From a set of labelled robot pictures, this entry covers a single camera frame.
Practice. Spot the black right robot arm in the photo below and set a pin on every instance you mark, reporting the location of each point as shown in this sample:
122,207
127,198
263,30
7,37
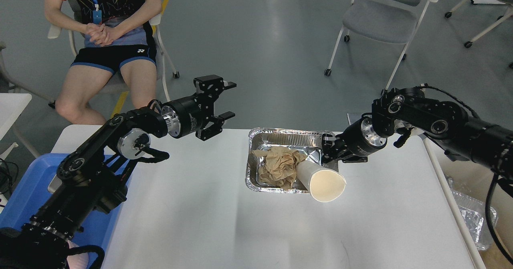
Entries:
452,125

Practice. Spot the seated person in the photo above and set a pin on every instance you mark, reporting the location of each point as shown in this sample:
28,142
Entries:
118,38

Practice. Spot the grey chair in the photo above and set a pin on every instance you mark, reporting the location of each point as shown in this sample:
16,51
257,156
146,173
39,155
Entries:
11,84
380,22

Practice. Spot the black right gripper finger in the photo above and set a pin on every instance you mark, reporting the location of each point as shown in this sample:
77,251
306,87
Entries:
330,151
354,159

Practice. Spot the white side table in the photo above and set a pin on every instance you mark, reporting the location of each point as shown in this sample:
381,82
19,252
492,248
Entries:
11,106

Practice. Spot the white plastic cup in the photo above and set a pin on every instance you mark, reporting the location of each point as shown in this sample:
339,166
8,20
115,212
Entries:
324,185

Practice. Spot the brown paper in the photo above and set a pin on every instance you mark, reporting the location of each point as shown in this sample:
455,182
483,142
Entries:
280,166

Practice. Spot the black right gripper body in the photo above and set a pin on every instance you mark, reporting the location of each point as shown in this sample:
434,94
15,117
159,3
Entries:
360,139

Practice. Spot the white plastic bin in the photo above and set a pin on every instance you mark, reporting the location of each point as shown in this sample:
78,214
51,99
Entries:
474,180

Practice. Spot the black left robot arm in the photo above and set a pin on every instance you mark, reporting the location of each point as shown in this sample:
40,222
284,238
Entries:
95,176

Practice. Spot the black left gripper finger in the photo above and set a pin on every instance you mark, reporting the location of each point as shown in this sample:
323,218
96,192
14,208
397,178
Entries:
216,127
209,88

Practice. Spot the grey chair far left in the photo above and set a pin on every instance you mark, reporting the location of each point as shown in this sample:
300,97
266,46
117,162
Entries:
11,84

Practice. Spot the stainless steel tray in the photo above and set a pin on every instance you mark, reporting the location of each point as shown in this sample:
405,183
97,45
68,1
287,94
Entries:
54,184

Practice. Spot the white chair under person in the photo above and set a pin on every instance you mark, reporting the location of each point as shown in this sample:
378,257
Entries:
116,83

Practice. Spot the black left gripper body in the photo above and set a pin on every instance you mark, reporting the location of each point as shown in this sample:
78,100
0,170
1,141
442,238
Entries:
187,114

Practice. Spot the clear floor plate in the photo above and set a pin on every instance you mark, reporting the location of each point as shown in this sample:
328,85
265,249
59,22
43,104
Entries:
353,117

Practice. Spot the aluminium foil tray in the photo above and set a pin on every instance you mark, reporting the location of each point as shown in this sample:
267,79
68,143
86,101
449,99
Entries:
306,142

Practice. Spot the pink mug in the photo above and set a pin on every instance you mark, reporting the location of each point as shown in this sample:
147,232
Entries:
78,261

